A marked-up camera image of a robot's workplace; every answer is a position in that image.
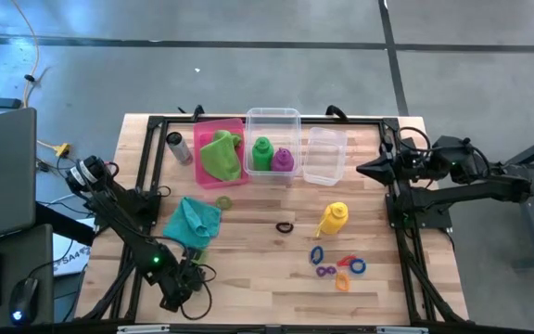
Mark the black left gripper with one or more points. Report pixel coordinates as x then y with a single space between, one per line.
179 287

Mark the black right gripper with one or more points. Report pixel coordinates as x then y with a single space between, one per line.
410 164

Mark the teal microfibre cloth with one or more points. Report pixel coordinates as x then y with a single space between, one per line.
188 225

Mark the yellow sports bottle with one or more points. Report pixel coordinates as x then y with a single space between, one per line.
334 220

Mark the red coil keyring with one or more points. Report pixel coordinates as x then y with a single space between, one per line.
345 261

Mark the purple sports bottle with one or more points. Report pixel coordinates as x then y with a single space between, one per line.
282 161

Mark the blue coil keyring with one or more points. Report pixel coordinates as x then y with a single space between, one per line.
312 255
351 266

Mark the green sports bottle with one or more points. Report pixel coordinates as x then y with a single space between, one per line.
262 158

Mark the orange coil keyring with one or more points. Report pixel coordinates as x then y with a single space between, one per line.
336 281

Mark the green microfibre cloth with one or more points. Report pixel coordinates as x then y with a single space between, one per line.
220 160

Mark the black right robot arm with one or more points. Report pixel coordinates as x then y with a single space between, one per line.
480 185

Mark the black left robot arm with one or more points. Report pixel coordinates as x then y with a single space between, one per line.
123 222

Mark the small clear plastic bin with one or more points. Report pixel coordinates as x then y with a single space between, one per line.
325 158

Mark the black table clamp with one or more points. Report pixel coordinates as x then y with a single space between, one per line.
197 111
336 111

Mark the white printed paper sheet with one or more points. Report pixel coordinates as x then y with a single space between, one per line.
70 266

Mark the purple coil keyring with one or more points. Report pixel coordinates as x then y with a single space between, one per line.
326 271

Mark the black coil keyring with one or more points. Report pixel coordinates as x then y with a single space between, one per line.
277 227

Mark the large clear plastic bin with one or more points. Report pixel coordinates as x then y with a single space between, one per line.
271 125

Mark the grey metal can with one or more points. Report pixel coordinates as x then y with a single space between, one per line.
180 149

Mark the pink plastic bin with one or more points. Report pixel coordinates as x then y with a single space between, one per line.
198 139

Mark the black computer mouse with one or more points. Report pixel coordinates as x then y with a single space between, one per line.
22 297

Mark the workbench with black legs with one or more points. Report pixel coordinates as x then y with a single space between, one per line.
533 232

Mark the dark grey desk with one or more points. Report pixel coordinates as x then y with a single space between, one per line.
16 246

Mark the grey monitor back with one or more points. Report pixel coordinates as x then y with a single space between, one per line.
3 176

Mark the black aluminium rig frame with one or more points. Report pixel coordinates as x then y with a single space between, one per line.
369 121

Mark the silver aluminium bracket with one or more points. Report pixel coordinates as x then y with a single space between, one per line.
142 330
401 330

